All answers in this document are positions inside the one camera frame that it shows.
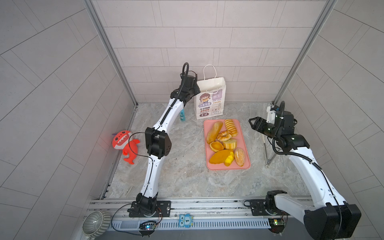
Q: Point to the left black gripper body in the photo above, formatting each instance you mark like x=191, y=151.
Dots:
x=188, y=81

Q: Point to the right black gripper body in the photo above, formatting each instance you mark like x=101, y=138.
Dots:
x=265, y=126

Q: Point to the white printed paper bag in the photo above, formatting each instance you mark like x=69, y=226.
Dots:
x=210, y=101

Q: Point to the long baguette fake bread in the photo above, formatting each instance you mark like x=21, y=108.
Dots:
x=214, y=131

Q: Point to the striped twisted fake bread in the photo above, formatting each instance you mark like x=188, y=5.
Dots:
x=231, y=127

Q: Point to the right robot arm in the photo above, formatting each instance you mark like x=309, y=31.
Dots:
x=330, y=217

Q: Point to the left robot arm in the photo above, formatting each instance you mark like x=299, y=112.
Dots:
x=158, y=144

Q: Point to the sesame oval fake bread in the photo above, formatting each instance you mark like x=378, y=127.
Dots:
x=239, y=156

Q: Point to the orange tart fake bread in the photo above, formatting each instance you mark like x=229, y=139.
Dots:
x=216, y=146

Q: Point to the small yellow fake bread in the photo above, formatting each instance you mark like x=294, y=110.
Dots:
x=230, y=158

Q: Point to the flat orange oval fake bread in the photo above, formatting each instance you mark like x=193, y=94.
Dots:
x=220, y=156

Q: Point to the teal plastic bottle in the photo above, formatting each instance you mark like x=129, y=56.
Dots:
x=182, y=116

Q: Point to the pink plastic tray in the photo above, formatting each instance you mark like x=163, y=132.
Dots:
x=240, y=144

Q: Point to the red shark plush toy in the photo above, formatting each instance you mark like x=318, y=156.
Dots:
x=129, y=145

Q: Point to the right circuit board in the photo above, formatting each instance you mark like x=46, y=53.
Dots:
x=277, y=226

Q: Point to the circuit board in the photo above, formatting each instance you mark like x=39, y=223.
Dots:
x=277, y=226
x=148, y=226

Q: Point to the blue owl number tag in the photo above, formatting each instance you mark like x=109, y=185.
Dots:
x=185, y=221

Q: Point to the left circuit board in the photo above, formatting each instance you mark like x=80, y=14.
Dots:
x=148, y=226

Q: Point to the grey ribbed bowl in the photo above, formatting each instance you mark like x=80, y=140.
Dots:
x=96, y=224

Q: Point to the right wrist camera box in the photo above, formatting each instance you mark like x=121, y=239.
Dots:
x=271, y=111

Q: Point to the braided ring fake bread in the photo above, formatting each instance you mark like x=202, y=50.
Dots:
x=224, y=136

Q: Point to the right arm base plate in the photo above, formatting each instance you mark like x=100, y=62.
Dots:
x=258, y=207

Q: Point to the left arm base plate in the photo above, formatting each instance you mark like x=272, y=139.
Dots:
x=163, y=208

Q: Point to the aluminium mounting rail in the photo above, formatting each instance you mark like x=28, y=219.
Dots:
x=208, y=214

